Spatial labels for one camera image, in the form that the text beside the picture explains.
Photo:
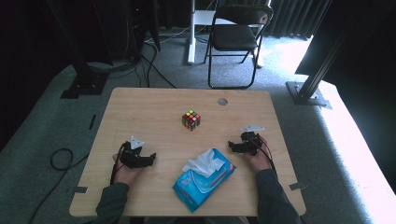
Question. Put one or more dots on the black folding chair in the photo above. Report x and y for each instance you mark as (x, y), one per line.
(233, 37)

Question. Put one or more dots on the grey tape piece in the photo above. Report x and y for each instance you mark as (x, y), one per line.
(297, 186)
(80, 189)

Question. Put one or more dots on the grey table hole cap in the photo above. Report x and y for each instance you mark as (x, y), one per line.
(222, 101)

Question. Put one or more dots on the white table frame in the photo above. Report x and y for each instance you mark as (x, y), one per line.
(192, 31)

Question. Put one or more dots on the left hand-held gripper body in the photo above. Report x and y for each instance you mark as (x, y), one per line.
(134, 158)

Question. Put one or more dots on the white wet wipe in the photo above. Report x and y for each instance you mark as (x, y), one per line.
(204, 163)

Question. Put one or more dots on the black computer cabinet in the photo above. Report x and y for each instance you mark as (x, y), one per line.
(141, 25)

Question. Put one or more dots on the black tape strip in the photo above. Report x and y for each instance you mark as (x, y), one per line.
(92, 122)

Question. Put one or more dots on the dark cloth panel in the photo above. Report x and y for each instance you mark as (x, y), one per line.
(367, 62)

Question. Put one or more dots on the pleated dark curtain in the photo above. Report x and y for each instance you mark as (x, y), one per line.
(292, 17)

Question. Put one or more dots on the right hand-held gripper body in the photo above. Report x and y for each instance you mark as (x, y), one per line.
(252, 143)

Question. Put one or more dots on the black metal stand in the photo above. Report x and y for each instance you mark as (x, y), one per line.
(84, 84)
(308, 91)

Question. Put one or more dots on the multicoloured puzzle cube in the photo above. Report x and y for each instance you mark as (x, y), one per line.
(190, 120)

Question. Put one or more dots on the blue wet wipes pack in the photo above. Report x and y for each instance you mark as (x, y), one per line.
(196, 189)

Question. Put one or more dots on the person's left hand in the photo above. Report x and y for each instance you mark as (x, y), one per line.
(126, 175)

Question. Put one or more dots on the person's right hand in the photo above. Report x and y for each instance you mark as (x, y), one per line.
(260, 161)

